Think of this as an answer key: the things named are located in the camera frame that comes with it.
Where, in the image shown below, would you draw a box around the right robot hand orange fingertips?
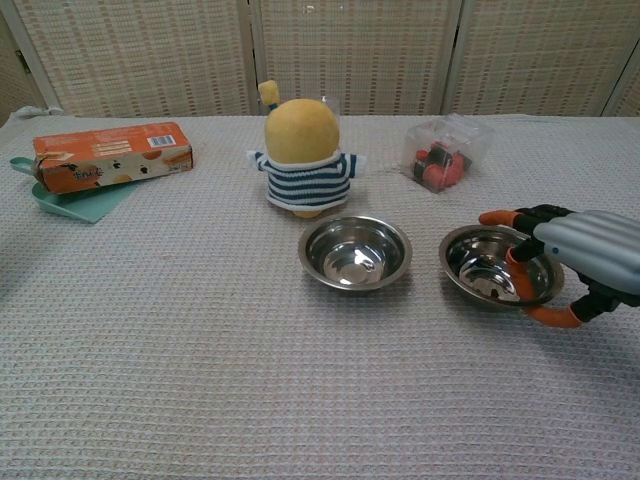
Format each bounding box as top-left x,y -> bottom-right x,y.
478,203 -> 640,332

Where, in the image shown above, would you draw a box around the clear bag of red snacks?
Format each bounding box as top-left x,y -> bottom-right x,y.
403,113 -> 496,195

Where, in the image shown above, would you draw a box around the red and black toy pieces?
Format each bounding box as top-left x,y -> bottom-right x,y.
412,141 -> 474,194

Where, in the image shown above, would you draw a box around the woven folding screen panel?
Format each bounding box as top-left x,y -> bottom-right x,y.
248,0 -> 464,117
4,0 -> 254,119
452,0 -> 640,118

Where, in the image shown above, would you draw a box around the yellow plush toy striped sweater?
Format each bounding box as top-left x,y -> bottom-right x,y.
244,78 -> 369,220

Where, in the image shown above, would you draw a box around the grey waffle tablecloth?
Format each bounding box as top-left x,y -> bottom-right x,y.
0,112 -> 640,480

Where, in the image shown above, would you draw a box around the orange cardboard snack box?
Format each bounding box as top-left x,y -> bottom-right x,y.
32,121 -> 195,195

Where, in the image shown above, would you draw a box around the mint green plastic dustpan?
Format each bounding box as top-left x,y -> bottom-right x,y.
9,156 -> 139,224

